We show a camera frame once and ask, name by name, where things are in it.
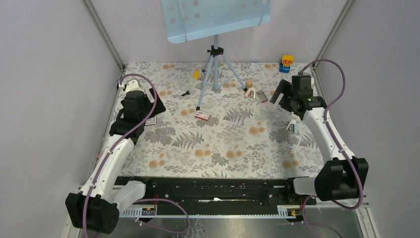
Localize blue stapler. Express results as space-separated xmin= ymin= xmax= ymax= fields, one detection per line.
xmin=286 ymin=119 xmax=299 ymax=134

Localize yellow block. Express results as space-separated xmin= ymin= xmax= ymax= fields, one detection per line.
xmin=193 ymin=70 xmax=200 ymax=79

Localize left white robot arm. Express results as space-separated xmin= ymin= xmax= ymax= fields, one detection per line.
xmin=65 ymin=80 xmax=166 ymax=237

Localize blue playing card deck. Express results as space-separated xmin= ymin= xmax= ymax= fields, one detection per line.
xmin=145 ymin=116 xmax=157 ymax=126

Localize floral tablecloth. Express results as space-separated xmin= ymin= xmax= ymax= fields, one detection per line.
xmin=120 ymin=62 xmax=323 ymax=179

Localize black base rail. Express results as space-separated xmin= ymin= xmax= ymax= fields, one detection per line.
xmin=114 ymin=176 xmax=306 ymax=218

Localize yellow blue toy figure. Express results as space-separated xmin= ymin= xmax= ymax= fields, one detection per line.
xmin=279 ymin=55 xmax=294 ymax=73

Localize grey staple strip box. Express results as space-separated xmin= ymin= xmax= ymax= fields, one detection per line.
xmin=256 ymin=90 xmax=268 ymax=103

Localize pink stapler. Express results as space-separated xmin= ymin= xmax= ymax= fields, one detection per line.
xmin=245 ymin=87 xmax=256 ymax=99

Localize wooden cube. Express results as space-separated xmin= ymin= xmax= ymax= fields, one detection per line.
xmin=246 ymin=80 xmax=253 ymax=88

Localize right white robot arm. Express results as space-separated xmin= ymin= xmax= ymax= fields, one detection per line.
xmin=270 ymin=75 xmax=369 ymax=204

